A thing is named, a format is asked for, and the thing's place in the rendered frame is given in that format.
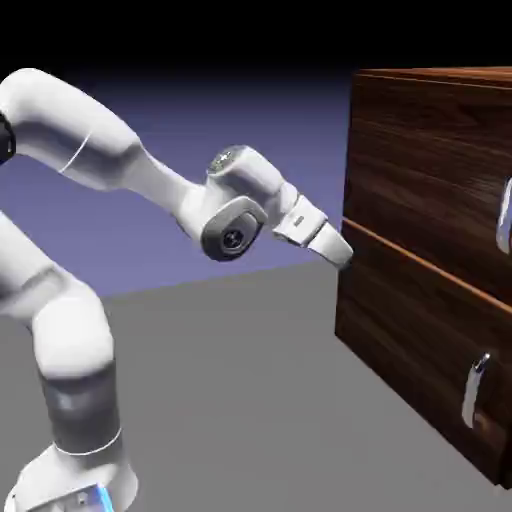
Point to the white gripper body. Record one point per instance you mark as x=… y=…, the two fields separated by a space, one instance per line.
x=332 y=242

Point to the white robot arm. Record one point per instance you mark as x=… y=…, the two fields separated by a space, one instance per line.
x=100 y=140

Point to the dark wood cabinet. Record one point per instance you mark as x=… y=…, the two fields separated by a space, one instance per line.
x=420 y=240

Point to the dark wood cabinet door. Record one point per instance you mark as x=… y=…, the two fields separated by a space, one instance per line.
x=408 y=340
x=420 y=160

